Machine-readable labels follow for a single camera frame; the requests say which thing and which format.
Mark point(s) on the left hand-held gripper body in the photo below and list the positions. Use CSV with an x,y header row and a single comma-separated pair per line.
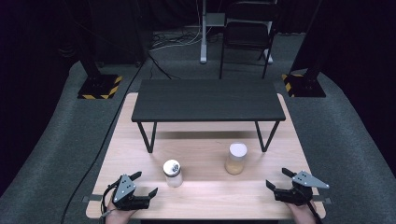
x,y
124,188

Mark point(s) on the person's right hand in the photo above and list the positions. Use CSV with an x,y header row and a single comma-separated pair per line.
x,y
301,214

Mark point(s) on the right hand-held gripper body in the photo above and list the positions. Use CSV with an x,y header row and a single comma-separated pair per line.
x,y
299,189

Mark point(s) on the person's left hand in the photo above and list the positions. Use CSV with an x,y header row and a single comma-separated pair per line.
x,y
118,216

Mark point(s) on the black folding chair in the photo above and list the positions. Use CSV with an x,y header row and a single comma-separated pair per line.
x,y
247,34

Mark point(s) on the yellowish jar white lid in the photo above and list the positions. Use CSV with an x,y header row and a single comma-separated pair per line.
x,y
235,165

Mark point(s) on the grey tape strip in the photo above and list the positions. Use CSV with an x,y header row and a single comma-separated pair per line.
x,y
93,198
322,199

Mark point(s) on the black stand striped base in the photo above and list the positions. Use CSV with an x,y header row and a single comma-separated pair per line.
x,y
99,87
305,85

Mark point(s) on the black low shelf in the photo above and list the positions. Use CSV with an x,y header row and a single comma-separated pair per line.
x,y
205,99

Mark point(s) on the white desk leg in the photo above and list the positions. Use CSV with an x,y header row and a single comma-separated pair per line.
x,y
204,37

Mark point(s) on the dark cabinet on casters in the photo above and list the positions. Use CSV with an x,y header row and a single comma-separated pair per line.
x,y
120,31

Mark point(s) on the small glass jar silver lid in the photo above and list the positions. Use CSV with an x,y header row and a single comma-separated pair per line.
x,y
173,180

